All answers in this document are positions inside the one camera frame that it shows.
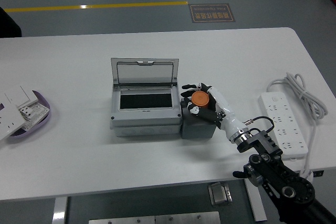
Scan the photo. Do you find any large white socket panel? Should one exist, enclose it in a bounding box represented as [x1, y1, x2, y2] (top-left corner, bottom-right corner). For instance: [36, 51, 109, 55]
[0, 102, 27, 142]

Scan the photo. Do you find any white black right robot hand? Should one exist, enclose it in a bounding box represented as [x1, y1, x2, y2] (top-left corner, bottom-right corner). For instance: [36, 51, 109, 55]
[180, 81, 249, 143]

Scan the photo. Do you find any white switch panel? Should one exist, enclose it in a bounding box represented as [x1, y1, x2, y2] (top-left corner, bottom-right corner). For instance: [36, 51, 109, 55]
[4, 85, 40, 109]

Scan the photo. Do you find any black object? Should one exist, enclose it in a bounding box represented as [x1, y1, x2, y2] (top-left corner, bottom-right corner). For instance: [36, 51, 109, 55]
[0, 6, 22, 38]

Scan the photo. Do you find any orange cylinder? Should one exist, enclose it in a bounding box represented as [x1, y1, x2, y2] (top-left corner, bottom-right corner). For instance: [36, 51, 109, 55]
[191, 91, 211, 109]

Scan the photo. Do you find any white perforated panel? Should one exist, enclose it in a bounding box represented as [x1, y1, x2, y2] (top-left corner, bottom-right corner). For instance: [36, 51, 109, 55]
[22, 102, 50, 131]

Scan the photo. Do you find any small white socket module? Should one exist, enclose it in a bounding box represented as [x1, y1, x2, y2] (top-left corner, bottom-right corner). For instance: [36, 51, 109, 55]
[18, 105, 37, 121]

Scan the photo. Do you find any brown floor sign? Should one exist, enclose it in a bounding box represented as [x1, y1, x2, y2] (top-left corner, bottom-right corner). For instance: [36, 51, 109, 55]
[189, 3, 236, 23]

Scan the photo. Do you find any metal hinge block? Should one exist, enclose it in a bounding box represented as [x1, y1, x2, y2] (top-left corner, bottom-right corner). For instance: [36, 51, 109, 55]
[208, 182, 233, 206]

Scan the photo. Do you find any yellow floor tape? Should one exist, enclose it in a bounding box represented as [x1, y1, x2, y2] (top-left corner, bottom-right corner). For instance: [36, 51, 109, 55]
[4, 0, 189, 14]

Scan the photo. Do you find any white power strip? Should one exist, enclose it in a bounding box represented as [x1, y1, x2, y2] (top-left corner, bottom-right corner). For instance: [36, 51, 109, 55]
[258, 91, 309, 161]

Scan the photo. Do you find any grey box with clear lid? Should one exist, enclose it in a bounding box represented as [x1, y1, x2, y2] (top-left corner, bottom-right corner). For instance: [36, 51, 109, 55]
[109, 57, 183, 137]

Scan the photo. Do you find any white power cord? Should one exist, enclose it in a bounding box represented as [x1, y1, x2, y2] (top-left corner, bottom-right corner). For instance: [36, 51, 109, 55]
[266, 71, 329, 176]

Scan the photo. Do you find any white plug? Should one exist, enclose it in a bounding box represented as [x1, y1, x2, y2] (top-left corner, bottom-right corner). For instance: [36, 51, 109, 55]
[299, 169, 314, 183]

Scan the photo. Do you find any metal base plate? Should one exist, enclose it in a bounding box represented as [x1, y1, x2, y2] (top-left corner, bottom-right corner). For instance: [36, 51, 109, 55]
[88, 211, 221, 224]

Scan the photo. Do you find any grey cube with round recess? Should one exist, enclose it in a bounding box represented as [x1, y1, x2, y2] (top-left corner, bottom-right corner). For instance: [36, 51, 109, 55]
[180, 97, 217, 139]

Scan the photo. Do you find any purple tray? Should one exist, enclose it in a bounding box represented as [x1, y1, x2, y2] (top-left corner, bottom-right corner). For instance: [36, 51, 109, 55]
[6, 90, 51, 144]

